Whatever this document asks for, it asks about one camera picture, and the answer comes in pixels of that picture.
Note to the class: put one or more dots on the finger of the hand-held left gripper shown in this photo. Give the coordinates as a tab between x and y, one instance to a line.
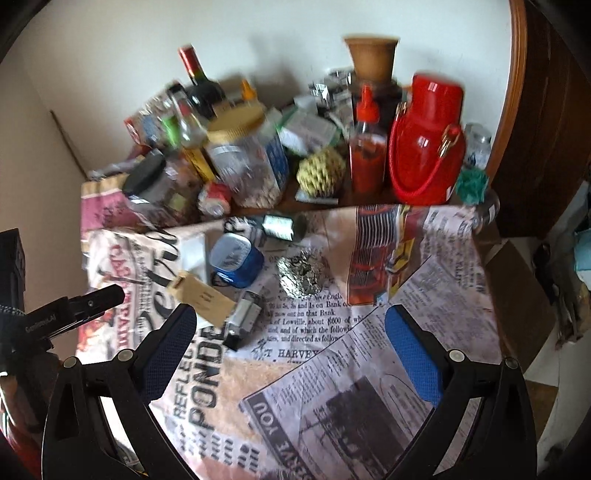
94	302

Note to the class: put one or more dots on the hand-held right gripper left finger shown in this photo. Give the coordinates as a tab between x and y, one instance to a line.
166	353

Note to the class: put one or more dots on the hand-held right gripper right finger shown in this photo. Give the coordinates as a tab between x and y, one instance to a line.
413	355

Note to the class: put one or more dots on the brown paper tag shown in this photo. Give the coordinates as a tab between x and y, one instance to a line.
203	300

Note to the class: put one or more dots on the blue plastic cup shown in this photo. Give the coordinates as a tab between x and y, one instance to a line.
235	261

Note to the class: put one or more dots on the foil ball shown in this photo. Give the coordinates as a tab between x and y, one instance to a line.
301	273

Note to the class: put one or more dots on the small silver can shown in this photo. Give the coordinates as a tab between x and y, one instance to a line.
284	228

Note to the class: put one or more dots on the printed newspaper-style tablecloth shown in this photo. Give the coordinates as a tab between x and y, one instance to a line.
323	378

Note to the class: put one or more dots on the pink printed woven sack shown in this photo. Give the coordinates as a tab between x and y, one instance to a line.
99	203

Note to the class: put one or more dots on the dark-lidded glass jar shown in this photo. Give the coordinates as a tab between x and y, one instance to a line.
157	189

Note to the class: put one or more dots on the small red white can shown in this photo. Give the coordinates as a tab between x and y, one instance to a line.
214	199

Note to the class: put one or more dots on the round metal tin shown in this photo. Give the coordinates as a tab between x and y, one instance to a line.
488	207

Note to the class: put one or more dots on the red snack packet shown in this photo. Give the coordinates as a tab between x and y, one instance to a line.
138	129

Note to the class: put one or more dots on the green scrunched cloth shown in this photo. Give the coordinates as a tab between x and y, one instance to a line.
472	184

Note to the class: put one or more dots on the small green bottle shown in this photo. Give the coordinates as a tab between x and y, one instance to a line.
171	131

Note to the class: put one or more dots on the clear glass bottle yellow label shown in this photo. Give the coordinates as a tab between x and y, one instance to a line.
191	134

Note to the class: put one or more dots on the green custard apple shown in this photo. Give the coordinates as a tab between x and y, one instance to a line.
321	173

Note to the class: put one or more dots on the red sauce bottle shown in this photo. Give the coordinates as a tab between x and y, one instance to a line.
367	152

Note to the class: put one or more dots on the plastic jar yellow lid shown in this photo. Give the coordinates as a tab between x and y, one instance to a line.
244	157

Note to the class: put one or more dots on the red thermos jug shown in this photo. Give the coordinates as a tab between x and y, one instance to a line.
425	143

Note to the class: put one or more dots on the glass jar near door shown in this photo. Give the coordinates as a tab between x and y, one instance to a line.
478	145

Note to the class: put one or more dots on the dark wine bottle red cap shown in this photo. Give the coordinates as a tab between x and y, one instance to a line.
201	87

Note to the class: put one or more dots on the clear plastic bag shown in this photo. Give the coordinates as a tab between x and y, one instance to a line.
307	129

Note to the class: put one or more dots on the dark brown jar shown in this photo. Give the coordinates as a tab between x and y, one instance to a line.
388	101

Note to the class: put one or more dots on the orange cap bottle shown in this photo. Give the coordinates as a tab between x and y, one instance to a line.
248	91

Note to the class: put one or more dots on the dark wooden door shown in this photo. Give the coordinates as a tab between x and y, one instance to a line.
549	115

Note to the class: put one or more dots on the crumpled silver packaging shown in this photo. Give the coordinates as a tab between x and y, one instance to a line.
330	87

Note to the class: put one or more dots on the brown clay pot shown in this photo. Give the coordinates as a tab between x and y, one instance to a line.
371	60

